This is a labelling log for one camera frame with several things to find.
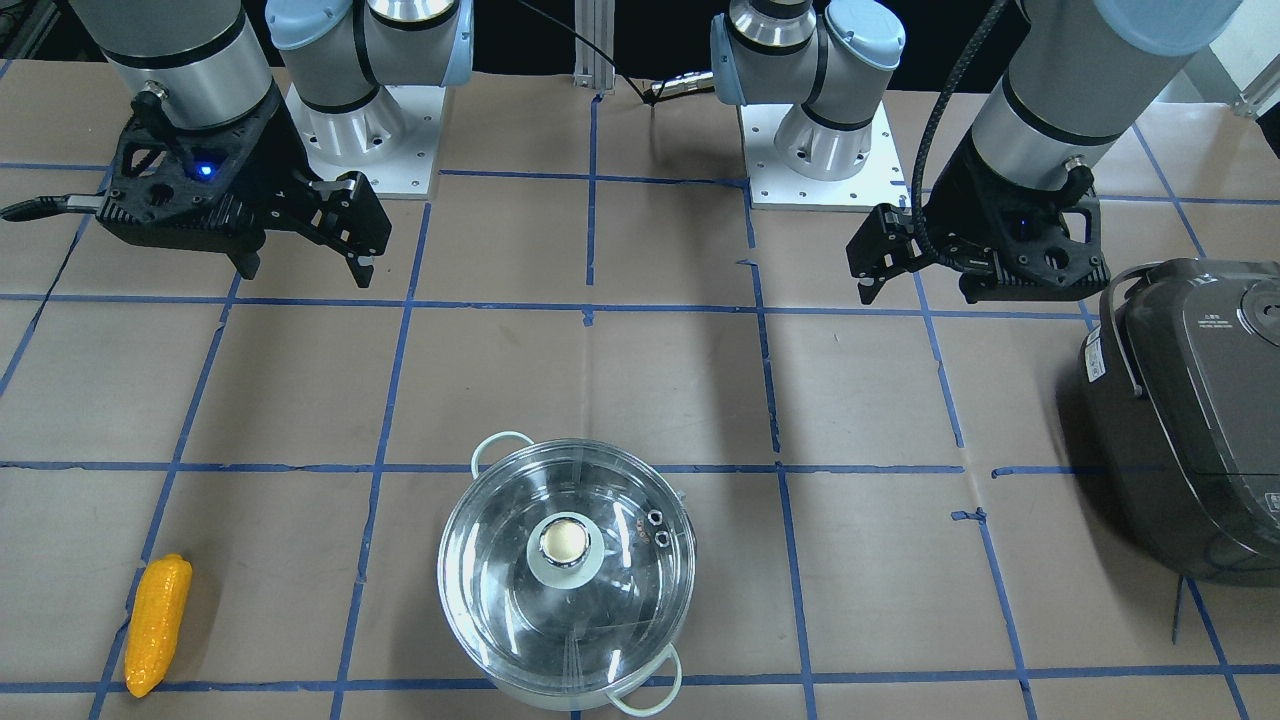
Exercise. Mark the glass pot lid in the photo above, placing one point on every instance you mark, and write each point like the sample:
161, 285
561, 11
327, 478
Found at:
566, 565

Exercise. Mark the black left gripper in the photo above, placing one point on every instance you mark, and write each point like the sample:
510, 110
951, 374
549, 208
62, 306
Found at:
962, 203

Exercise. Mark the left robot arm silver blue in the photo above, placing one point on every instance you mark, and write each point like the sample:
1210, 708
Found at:
1080, 78

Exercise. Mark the aluminium frame post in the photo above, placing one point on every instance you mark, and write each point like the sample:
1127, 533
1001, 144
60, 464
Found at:
593, 23

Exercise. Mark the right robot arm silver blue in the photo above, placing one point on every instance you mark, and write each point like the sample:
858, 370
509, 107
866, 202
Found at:
206, 63

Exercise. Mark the dark grey rice cooker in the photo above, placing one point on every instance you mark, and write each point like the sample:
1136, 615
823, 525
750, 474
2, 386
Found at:
1181, 380

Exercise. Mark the yellow corn cob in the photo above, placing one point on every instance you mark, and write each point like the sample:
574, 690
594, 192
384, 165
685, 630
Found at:
154, 630

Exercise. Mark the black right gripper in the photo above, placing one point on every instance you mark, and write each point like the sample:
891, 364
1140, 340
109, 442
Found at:
283, 158

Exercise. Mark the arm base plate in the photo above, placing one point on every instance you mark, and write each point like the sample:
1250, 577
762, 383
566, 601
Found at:
795, 165
393, 140

